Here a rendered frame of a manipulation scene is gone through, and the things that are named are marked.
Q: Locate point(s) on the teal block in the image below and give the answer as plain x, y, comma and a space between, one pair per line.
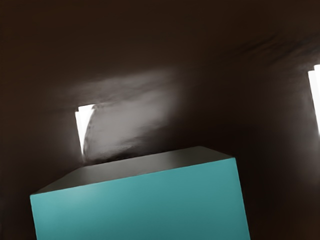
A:
140, 205

